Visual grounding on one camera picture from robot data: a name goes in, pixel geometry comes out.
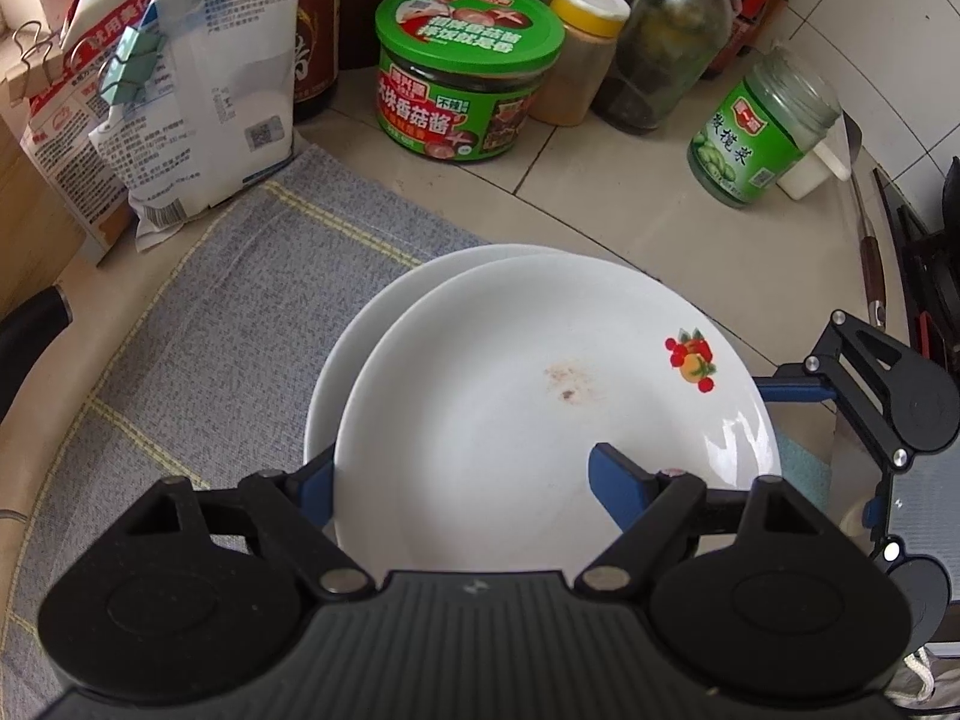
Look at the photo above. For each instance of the clear glass red-cap bottle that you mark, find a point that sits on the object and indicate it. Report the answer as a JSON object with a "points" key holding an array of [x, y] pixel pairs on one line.
{"points": [[660, 52]]}

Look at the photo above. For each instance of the teal cloth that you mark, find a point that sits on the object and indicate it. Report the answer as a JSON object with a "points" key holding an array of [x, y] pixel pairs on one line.
{"points": [[806, 465]]}

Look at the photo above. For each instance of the dark sauce bottle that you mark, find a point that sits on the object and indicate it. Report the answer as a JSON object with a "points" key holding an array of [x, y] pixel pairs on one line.
{"points": [[754, 0]]}

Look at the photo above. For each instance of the santoku kitchen knife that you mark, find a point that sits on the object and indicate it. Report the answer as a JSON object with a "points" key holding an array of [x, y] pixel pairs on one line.
{"points": [[30, 330]]}

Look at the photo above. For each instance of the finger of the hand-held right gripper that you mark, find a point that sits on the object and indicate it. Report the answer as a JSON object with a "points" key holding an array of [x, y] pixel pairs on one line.
{"points": [[795, 392], [879, 525]]}

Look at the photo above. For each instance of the grey checked dish cloth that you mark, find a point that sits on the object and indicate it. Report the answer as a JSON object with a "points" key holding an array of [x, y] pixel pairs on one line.
{"points": [[225, 315]]}

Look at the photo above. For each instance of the green binder clip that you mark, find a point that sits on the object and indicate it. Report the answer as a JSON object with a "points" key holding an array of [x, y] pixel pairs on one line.
{"points": [[127, 79]]}

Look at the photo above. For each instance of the dark vinegar bottle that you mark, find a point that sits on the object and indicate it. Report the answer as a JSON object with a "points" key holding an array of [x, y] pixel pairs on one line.
{"points": [[315, 37]]}

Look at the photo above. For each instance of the white seasoning bag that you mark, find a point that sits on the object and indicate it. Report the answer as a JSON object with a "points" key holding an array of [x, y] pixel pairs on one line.
{"points": [[217, 105]]}

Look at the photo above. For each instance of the person's white clothing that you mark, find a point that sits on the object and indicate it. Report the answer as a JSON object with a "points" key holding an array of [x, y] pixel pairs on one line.
{"points": [[922, 682]]}

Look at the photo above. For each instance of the red and white bag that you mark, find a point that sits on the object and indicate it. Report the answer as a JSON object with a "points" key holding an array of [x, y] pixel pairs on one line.
{"points": [[67, 135]]}

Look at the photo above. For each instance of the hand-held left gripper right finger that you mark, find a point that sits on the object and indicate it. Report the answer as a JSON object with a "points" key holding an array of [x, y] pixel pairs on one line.
{"points": [[619, 487]]}

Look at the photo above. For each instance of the large white fruit-print plate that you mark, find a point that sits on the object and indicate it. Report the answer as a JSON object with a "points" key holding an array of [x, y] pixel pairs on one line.
{"points": [[360, 345]]}

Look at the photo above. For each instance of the green lid sauce jar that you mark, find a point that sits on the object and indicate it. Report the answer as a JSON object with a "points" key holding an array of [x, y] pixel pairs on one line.
{"points": [[465, 37]]}

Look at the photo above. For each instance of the metal binder clip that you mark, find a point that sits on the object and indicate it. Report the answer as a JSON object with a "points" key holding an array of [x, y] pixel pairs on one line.
{"points": [[34, 52]]}

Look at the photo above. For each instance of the deep white fruit-print plate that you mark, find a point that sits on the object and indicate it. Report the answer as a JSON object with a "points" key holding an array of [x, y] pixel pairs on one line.
{"points": [[525, 427]]}

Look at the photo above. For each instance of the green label glass jar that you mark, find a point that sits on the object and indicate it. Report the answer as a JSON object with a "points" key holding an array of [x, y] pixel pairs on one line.
{"points": [[750, 142]]}

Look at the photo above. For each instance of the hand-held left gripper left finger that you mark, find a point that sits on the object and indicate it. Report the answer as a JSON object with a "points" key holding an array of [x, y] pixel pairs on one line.
{"points": [[319, 484]]}

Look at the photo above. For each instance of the yellow cap spice jar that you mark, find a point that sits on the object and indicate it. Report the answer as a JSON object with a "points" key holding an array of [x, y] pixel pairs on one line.
{"points": [[577, 60]]}

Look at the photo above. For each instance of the black gas stove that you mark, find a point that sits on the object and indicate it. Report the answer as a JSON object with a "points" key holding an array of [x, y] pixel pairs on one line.
{"points": [[930, 262]]}

